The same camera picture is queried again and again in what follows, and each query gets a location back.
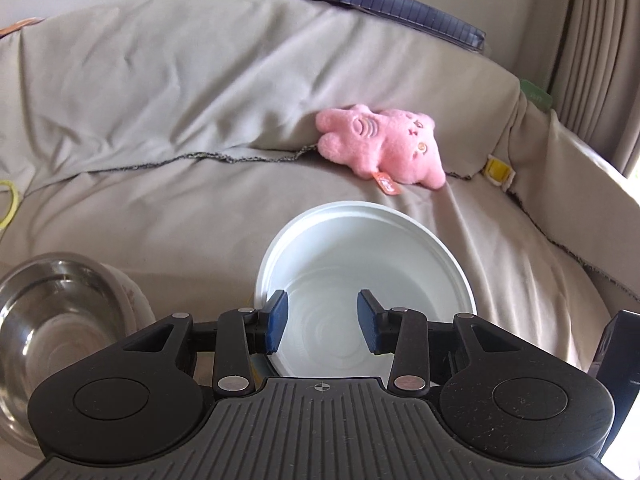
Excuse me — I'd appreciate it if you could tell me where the white plastic printed bowl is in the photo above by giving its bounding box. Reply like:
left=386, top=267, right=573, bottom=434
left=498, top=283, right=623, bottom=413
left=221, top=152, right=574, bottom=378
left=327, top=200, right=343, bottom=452
left=254, top=200, right=477, bottom=379

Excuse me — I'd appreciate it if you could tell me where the stainless steel bowl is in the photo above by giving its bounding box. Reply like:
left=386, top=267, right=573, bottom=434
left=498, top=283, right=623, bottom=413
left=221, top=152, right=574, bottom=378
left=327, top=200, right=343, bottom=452
left=1, top=252, right=137, bottom=457

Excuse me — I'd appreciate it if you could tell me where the blue enamel white bowl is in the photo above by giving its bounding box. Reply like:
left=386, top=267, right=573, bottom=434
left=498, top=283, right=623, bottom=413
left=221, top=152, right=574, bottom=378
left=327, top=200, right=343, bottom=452
left=250, top=353, right=277, bottom=382

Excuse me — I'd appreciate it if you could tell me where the yellow white clip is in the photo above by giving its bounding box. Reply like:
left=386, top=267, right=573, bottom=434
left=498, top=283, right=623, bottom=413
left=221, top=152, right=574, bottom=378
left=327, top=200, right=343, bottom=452
left=483, top=155, right=516, bottom=192

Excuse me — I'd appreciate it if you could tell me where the pink plush toy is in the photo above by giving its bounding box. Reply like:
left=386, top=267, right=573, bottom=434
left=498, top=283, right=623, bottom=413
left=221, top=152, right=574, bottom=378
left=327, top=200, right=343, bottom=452
left=314, top=104, right=446, bottom=191

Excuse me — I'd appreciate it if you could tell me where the grey sofa cover cloth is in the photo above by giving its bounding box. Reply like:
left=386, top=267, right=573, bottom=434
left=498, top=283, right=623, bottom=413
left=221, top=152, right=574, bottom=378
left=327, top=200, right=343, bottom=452
left=1, top=0, right=639, bottom=368

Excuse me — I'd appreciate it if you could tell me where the green tag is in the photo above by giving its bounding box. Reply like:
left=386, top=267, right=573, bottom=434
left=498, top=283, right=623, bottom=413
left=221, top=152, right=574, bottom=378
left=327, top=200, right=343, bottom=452
left=520, top=79, right=553, bottom=113

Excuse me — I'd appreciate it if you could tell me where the beige curtain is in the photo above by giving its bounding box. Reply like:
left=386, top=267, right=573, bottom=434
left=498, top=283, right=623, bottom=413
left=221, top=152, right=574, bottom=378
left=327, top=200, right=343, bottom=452
left=550, top=0, right=639, bottom=177

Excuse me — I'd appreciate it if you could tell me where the dark blue striped book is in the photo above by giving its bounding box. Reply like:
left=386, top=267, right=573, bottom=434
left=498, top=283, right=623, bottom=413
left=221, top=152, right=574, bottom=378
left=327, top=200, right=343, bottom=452
left=310, top=0, right=486, bottom=52

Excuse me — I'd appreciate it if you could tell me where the yellow cord loop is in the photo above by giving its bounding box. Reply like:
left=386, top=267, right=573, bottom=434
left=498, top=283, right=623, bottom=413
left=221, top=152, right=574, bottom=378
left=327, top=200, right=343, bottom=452
left=0, top=179, right=22, bottom=231

